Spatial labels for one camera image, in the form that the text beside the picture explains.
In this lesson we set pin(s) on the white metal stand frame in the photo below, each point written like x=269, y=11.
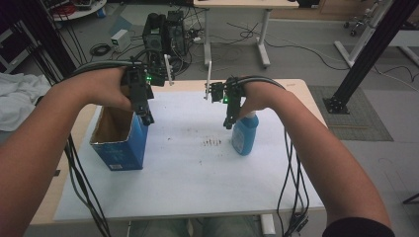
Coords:
x=359, y=42

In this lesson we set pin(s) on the small white box device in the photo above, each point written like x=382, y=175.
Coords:
x=120, y=40

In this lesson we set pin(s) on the blue bottle with white cap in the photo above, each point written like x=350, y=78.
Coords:
x=245, y=135

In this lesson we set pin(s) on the person's right hand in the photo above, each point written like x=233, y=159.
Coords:
x=262, y=95

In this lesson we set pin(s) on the grey floor mat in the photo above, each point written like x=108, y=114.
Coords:
x=365, y=121

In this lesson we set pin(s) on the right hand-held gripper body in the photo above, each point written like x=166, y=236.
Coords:
x=218, y=90

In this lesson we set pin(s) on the black metal post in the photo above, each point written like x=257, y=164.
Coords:
x=372, y=49

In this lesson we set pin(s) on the white table mat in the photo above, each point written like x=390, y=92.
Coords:
x=184, y=177

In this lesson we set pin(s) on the white table leg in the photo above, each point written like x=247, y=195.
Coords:
x=267, y=225

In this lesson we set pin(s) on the light wooden desk white legs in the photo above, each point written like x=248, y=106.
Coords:
x=243, y=3

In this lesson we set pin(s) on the white crumpled cloth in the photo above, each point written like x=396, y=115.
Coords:
x=19, y=95

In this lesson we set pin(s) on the person's black top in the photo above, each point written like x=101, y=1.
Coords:
x=359, y=228

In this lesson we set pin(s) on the blue cardboard box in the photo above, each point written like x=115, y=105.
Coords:
x=125, y=154

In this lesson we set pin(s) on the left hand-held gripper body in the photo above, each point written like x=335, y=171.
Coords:
x=154, y=74

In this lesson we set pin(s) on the round white table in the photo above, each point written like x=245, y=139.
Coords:
x=82, y=13

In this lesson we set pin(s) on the person's left hand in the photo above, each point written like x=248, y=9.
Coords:
x=105, y=86

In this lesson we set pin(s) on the black computer tower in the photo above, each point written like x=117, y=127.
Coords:
x=153, y=29
x=176, y=33

